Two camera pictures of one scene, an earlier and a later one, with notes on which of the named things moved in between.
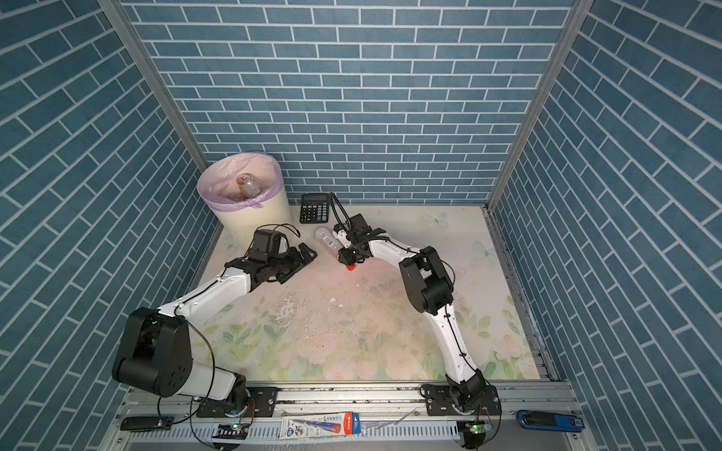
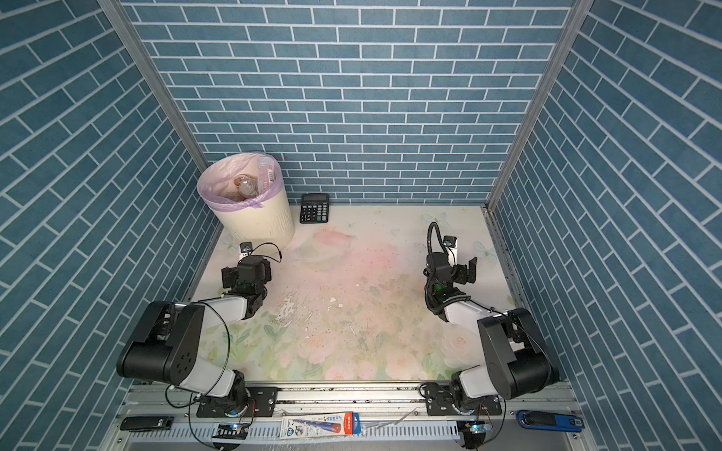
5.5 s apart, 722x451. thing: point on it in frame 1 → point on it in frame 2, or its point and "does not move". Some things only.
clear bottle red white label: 249,185 does not move
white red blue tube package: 317,426 does not move
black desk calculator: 314,208 does not move
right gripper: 346,258 → 463,273
